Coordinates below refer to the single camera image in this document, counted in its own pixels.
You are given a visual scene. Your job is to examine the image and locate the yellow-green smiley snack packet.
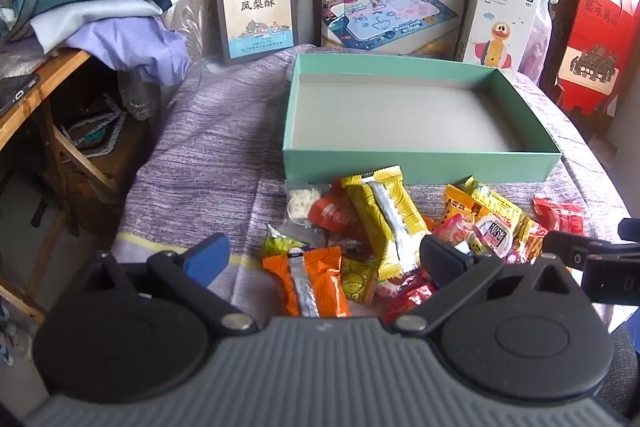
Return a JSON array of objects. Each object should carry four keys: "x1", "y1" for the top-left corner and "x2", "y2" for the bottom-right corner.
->
[{"x1": 340, "y1": 257, "x2": 382, "y2": 304}]

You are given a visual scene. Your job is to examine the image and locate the orange snack packet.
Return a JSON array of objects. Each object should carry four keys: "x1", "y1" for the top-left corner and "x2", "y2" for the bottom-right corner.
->
[{"x1": 262, "y1": 246, "x2": 352, "y2": 319}]

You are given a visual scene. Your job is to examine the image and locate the duck toy box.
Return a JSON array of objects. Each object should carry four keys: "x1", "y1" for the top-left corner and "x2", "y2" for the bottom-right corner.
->
[{"x1": 455, "y1": 0, "x2": 543, "y2": 82}]

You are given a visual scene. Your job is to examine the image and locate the drawing mat toy box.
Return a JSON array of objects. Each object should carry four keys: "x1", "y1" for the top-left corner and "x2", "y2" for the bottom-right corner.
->
[{"x1": 320, "y1": 0, "x2": 473, "y2": 60}]

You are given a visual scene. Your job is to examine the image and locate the orange striped snack bag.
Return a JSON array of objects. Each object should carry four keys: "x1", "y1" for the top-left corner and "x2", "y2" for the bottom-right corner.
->
[{"x1": 512, "y1": 214, "x2": 550, "y2": 264}]

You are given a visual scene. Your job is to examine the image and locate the puzzle floor mats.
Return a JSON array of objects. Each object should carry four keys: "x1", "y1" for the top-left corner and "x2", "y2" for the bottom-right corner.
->
[{"x1": 59, "y1": 93, "x2": 130, "y2": 158}]

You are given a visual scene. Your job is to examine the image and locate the white folded cloth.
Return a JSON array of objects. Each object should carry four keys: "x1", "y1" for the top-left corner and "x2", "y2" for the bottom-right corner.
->
[{"x1": 30, "y1": 0, "x2": 166, "y2": 55}]

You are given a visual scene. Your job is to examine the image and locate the wooden desk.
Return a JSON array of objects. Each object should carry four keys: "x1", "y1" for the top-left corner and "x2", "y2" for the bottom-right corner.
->
[{"x1": 0, "y1": 49, "x2": 126, "y2": 323}]

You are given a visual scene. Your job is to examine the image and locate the red-orange long snack packet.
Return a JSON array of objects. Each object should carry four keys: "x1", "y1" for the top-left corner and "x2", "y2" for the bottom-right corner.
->
[{"x1": 307, "y1": 193, "x2": 362, "y2": 240}]

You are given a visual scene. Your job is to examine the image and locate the red foil snack packet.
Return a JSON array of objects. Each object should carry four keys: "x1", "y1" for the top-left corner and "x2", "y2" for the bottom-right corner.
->
[{"x1": 381, "y1": 279, "x2": 440, "y2": 327}]

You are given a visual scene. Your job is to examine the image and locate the brown framed pastry box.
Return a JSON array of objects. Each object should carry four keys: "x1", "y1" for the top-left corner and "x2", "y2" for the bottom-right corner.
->
[{"x1": 209, "y1": 0, "x2": 300, "y2": 66}]

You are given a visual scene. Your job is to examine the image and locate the jelly cup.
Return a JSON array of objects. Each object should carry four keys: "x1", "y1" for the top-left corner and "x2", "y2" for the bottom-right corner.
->
[{"x1": 471, "y1": 214, "x2": 516, "y2": 260}]

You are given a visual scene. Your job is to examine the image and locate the yellow long snack packet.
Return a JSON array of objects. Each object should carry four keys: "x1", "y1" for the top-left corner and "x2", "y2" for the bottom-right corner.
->
[{"x1": 341, "y1": 166, "x2": 435, "y2": 282}]

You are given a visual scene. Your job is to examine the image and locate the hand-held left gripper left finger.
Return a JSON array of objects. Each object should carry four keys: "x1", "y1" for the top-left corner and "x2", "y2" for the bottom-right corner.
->
[{"x1": 82, "y1": 233, "x2": 258, "y2": 335}]

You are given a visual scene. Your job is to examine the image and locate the dark tablet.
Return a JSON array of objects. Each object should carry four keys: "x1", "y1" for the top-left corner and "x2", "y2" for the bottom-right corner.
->
[{"x1": 0, "y1": 74, "x2": 41, "y2": 118}]

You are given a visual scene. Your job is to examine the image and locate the lavender cloth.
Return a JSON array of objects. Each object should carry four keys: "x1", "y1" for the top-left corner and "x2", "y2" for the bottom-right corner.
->
[{"x1": 65, "y1": 14, "x2": 193, "y2": 88}]

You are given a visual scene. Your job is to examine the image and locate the red gift bag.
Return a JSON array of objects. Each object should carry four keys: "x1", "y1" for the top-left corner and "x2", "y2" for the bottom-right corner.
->
[{"x1": 556, "y1": 0, "x2": 640, "y2": 112}]

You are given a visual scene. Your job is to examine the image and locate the pink patterned snack packet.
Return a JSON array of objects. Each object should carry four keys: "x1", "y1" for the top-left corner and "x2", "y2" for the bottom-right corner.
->
[{"x1": 431, "y1": 213, "x2": 483, "y2": 258}]

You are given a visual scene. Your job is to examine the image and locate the teal cardboard box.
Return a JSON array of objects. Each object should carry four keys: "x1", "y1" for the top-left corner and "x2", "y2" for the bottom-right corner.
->
[{"x1": 282, "y1": 53, "x2": 563, "y2": 185}]

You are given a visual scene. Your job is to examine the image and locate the small yellow-green candy packet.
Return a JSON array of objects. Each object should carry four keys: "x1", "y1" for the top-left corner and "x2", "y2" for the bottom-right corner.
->
[{"x1": 259, "y1": 224, "x2": 306, "y2": 260}]

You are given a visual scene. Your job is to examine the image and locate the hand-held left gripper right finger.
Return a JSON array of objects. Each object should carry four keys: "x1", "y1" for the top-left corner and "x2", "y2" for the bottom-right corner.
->
[{"x1": 392, "y1": 234, "x2": 593, "y2": 334}]

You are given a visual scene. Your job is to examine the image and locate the clear bag of white candies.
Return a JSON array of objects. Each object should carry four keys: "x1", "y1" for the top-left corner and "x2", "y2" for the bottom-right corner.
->
[{"x1": 283, "y1": 179, "x2": 328, "y2": 235}]

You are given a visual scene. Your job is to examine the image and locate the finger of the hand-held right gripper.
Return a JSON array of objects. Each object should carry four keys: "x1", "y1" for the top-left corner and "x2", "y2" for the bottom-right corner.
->
[{"x1": 542, "y1": 231, "x2": 601, "y2": 270}]

